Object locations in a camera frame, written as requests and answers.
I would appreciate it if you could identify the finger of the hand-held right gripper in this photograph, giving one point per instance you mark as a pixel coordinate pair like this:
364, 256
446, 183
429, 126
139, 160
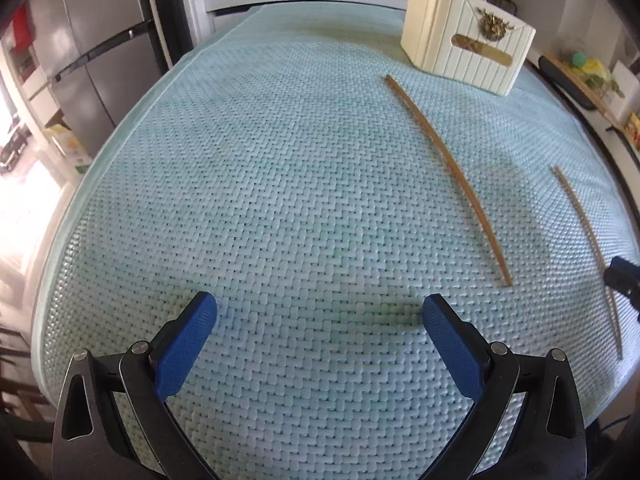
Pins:
625, 277

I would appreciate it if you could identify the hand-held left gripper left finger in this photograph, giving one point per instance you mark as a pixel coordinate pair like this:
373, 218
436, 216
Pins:
187, 345

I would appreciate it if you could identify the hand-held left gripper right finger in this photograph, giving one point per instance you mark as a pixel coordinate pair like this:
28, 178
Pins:
450, 345

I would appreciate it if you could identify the brown wooden chopstick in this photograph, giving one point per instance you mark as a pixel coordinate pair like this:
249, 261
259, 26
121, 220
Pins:
581, 212
459, 175

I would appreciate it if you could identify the cream ribbed utensil holder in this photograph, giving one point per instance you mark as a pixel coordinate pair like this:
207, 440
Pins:
450, 35

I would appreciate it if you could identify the yellow package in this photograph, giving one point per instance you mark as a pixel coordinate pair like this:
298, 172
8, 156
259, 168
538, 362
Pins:
634, 129

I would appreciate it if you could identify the dark wooden chair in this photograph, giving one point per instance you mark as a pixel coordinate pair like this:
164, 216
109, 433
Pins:
17, 370

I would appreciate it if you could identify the wooden cutting board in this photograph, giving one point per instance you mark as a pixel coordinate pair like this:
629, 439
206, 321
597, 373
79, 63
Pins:
590, 91

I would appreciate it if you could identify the white box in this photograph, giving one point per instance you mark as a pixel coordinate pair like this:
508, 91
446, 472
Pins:
625, 85

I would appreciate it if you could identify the light blue woven mat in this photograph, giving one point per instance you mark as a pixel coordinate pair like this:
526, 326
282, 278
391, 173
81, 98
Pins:
250, 160

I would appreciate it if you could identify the black curved chair back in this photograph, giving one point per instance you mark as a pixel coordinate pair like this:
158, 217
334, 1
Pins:
565, 80

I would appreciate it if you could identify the yellow cloth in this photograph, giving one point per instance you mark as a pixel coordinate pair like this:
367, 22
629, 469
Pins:
598, 67

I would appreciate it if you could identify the green scrub ball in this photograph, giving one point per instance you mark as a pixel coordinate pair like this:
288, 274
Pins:
579, 59

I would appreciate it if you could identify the yellow green carton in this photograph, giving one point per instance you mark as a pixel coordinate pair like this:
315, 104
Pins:
70, 146

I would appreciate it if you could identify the cluttered shelf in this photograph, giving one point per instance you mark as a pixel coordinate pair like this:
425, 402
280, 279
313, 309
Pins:
11, 145

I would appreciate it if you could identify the dark kettle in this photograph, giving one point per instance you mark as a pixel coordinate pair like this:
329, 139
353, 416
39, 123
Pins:
504, 1

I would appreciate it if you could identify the grey refrigerator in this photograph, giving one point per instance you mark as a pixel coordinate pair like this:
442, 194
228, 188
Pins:
90, 25

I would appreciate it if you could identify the red fridge hanger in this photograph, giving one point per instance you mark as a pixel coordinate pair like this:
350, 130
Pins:
20, 27

